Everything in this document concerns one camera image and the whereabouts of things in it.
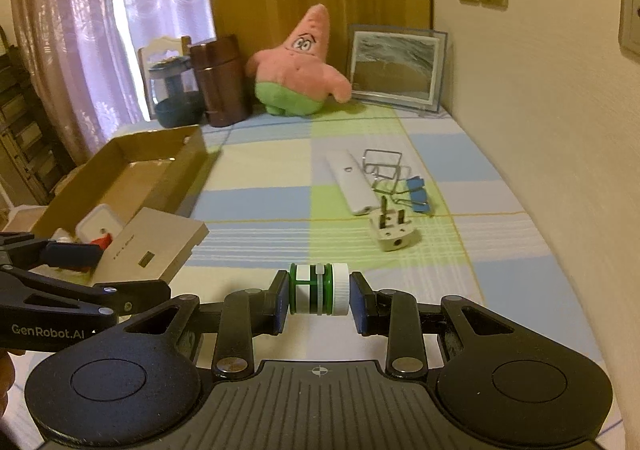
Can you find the cream wooden chair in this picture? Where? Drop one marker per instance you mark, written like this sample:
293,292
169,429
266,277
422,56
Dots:
160,47

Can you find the plaid tablecloth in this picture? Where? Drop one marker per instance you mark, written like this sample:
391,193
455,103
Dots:
275,210

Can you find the green and white roll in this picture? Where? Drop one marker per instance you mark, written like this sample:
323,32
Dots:
317,290

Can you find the white rectangular device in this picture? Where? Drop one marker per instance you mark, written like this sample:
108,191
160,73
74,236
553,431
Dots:
350,180

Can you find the sand art picture frame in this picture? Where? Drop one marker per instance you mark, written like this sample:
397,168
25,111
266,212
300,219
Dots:
395,65

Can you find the cream wall data socket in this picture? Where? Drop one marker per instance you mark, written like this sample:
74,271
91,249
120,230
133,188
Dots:
631,10

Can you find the brown cardboard box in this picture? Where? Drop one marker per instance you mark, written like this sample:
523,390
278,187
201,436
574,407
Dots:
150,180

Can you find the blue binder clip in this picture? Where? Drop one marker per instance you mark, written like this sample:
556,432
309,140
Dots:
411,186
422,204

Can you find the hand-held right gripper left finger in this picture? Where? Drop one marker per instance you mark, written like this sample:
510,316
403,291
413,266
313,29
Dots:
282,302

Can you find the cream three-pin plug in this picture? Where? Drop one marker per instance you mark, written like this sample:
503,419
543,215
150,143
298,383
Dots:
392,232

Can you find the purple lace curtain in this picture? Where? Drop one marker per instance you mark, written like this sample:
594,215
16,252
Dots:
75,30

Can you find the brown thermos jar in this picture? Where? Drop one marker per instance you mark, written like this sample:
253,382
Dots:
220,80

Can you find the glass jar with dark lid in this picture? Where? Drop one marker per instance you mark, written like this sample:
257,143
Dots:
175,105

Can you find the pink starfish plush toy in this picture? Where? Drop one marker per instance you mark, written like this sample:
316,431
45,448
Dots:
300,70

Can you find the box of cotton swabs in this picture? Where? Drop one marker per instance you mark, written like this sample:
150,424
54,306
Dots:
150,240

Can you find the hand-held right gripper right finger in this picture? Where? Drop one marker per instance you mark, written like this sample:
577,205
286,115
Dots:
357,302

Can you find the dark wooden shelf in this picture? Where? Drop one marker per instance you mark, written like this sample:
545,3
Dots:
20,130

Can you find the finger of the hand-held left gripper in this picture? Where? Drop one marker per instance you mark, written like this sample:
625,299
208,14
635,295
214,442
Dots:
130,295
75,255

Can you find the white square plug adapter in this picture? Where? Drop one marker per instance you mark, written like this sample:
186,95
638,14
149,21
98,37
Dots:
97,222

